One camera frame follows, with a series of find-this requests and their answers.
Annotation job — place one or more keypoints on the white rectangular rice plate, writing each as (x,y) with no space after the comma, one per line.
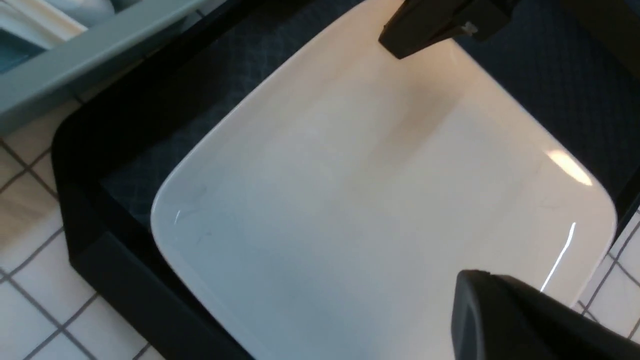
(327,215)

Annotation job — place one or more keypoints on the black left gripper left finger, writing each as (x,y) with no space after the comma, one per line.
(419,24)

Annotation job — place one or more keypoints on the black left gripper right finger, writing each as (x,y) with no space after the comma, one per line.
(498,317)

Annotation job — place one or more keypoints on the blue-grey plastic bin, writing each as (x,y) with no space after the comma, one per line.
(44,81)

